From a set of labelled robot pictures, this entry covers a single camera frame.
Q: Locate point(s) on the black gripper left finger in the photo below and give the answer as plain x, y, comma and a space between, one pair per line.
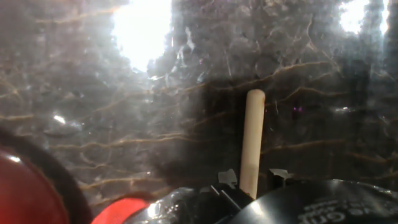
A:
228, 193

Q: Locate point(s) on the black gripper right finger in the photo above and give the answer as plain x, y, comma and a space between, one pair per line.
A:
276, 177

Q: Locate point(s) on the wooden drumstick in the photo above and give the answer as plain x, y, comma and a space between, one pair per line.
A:
252, 140

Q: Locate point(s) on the dark marble pattern mat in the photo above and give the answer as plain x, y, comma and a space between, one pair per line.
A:
155, 109

